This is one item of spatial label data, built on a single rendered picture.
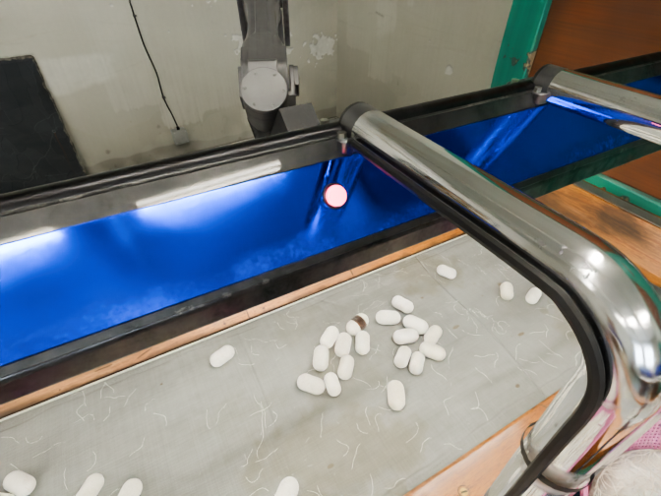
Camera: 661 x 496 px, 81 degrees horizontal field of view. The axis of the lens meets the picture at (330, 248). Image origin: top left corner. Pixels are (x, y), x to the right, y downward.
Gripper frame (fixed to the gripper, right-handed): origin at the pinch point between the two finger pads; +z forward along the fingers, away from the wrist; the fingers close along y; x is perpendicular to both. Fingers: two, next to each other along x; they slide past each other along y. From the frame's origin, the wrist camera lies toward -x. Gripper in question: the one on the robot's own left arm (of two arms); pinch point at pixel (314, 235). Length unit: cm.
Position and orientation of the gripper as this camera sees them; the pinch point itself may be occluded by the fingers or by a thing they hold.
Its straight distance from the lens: 54.5
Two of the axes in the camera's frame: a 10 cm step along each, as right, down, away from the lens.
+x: -3.1, 2.2, 9.2
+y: 8.8, -3.1, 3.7
